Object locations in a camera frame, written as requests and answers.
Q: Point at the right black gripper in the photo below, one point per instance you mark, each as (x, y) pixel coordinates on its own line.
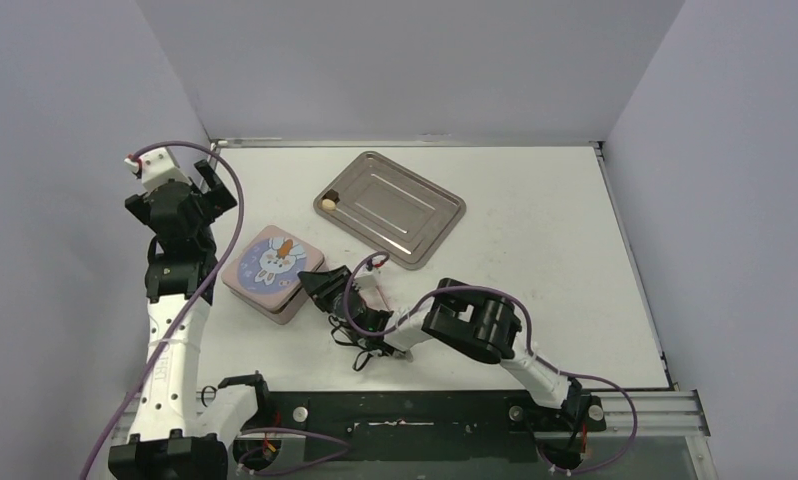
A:
(332, 288)

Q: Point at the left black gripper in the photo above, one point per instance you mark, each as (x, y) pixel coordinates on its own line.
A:
(216, 200)

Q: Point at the metal tin lid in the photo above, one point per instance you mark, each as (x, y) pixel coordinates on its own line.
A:
(271, 261)

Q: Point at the steel chocolate tray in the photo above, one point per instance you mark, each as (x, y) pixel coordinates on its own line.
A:
(391, 208)

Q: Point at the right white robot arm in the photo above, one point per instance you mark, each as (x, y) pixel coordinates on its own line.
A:
(478, 322)

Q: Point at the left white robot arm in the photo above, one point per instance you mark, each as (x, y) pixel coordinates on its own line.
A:
(168, 437)

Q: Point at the dark brown square chocolate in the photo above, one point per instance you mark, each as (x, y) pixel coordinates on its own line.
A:
(333, 196)

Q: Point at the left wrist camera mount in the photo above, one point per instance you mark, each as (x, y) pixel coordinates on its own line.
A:
(156, 168)

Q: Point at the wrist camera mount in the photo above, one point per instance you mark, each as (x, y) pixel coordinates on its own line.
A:
(366, 275)
(156, 168)

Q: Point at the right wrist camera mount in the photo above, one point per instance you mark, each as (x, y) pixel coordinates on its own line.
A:
(366, 275)

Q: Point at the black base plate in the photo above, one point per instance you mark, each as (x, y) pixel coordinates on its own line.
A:
(433, 425)

